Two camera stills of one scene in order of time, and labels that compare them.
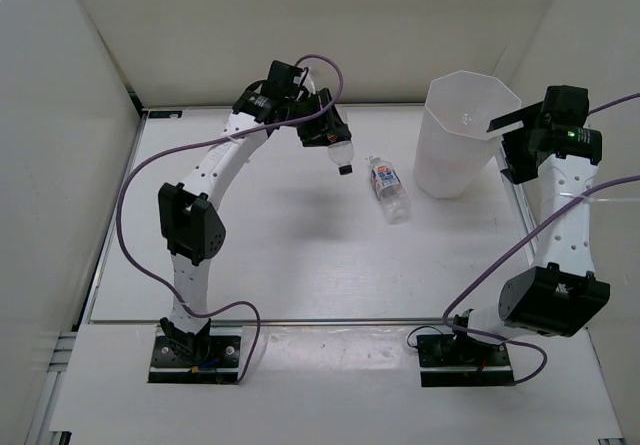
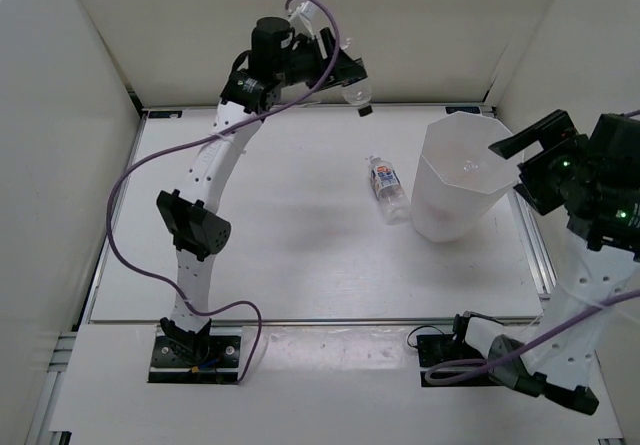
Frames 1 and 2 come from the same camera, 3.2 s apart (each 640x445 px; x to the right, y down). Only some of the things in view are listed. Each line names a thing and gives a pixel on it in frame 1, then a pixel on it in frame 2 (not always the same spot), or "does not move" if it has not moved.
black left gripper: [328, 122] -> [329, 41]
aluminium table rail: [122, 321] does not move
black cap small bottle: [341, 155] -> [359, 94]
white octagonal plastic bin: [454, 147] -> [459, 179]
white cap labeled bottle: [390, 191] does not move
